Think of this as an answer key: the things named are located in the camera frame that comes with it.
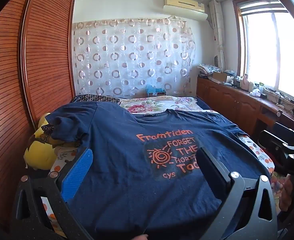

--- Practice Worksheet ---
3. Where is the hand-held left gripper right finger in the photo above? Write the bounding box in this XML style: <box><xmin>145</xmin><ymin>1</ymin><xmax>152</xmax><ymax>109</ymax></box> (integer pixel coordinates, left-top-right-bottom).
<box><xmin>196</xmin><ymin>146</ymin><xmax>279</xmax><ymax>240</ymax></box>

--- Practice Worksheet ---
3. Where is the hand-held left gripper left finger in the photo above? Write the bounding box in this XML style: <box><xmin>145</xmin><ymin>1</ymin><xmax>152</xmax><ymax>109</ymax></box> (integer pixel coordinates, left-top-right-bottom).
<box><xmin>14</xmin><ymin>147</ymin><xmax>95</xmax><ymax>240</ymax></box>

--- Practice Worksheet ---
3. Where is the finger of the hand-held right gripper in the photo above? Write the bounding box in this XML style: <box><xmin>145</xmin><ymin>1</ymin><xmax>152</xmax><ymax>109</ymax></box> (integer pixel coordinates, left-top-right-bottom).
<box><xmin>260</xmin><ymin>130</ymin><xmax>291</xmax><ymax>157</ymax></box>

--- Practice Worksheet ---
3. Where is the navy printed t-shirt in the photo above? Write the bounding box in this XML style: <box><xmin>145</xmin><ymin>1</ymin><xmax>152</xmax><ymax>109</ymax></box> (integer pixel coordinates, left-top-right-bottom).
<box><xmin>48</xmin><ymin>102</ymin><xmax>262</xmax><ymax>240</ymax></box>

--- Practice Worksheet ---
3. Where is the person's right hand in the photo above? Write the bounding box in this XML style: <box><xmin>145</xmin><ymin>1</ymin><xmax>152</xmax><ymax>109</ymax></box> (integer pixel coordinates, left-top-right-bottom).
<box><xmin>281</xmin><ymin>176</ymin><xmax>294</xmax><ymax>213</ymax></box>

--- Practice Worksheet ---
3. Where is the orange fruit print sheet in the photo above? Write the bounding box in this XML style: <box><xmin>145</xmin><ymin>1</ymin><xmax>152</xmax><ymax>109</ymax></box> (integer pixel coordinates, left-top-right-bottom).
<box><xmin>40</xmin><ymin>133</ymin><xmax>275</xmax><ymax>230</ymax></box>

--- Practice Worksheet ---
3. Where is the yellow plush toy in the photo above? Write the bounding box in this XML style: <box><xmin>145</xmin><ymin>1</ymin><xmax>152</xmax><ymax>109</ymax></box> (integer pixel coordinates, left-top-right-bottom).
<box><xmin>24</xmin><ymin>112</ymin><xmax>62</xmax><ymax>170</ymax></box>

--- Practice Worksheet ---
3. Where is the wooden cabinet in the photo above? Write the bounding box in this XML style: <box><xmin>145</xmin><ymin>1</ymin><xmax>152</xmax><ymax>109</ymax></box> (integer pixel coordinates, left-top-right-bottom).
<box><xmin>196</xmin><ymin>76</ymin><xmax>294</xmax><ymax>140</ymax></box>

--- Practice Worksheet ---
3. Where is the pink bottle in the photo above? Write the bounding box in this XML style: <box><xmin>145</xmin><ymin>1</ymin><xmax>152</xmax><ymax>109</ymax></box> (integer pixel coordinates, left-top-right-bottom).
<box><xmin>241</xmin><ymin>74</ymin><xmax>250</xmax><ymax>90</ymax></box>

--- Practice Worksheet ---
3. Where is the black patterned pillow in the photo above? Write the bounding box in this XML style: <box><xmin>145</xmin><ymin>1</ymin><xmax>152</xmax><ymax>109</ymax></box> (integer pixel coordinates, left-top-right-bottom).
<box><xmin>70</xmin><ymin>94</ymin><xmax>122</xmax><ymax>106</ymax></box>

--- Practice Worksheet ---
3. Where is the cardboard box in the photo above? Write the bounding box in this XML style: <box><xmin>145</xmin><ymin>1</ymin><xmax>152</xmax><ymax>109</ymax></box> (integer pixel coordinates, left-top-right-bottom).
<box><xmin>212</xmin><ymin>71</ymin><xmax>229</xmax><ymax>83</ymax></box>

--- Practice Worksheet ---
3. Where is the floral blanket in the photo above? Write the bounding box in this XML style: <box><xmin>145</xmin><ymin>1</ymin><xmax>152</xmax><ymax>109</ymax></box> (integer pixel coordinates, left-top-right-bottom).
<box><xmin>119</xmin><ymin>95</ymin><xmax>212</xmax><ymax>115</ymax></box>

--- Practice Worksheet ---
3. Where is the window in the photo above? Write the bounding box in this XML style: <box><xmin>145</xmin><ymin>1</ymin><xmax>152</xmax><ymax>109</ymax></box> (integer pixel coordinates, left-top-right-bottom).
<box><xmin>233</xmin><ymin>0</ymin><xmax>294</xmax><ymax>105</ymax></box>

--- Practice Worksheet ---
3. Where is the blue box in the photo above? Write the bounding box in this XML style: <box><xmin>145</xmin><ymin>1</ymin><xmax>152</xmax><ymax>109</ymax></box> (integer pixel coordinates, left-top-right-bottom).
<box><xmin>145</xmin><ymin>84</ymin><xmax>166</xmax><ymax>96</ymax></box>

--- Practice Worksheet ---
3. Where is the stack of folded cloths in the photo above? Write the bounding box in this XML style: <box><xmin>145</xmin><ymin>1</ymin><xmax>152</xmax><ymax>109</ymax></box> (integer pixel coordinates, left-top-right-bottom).
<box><xmin>197</xmin><ymin>64</ymin><xmax>221</xmax><ymax>77</ymax></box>

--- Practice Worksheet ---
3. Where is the sheer circle-patterned curtain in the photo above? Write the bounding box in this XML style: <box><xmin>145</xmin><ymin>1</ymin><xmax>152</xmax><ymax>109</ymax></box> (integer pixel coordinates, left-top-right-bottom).
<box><xmin>72</xmin><ymin>17</ymin><xmax>196</xmax><ymax>99</ymax></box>

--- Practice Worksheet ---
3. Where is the white tied window curtain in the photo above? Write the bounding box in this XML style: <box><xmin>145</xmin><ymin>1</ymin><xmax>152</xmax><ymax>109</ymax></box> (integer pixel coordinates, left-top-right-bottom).
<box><xmin>209</xmin><ymin>0</ymin><xmax>225</xmax><ymax>72</ymax></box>

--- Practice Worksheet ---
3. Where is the tangle of cables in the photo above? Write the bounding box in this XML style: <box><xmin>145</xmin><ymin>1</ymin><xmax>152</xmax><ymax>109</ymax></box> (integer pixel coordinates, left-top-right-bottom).
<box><xmin>264</xmin><ymin>87</ymin><xmax>294</xmax><ymax>110</ymax></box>

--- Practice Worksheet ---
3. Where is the wall air conditioner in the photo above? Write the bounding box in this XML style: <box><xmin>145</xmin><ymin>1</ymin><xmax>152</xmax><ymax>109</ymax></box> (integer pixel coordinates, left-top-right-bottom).
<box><xmin>163</xmin><ymin>0</ymin><xmax>209</xmax><ymax>21</ymax></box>

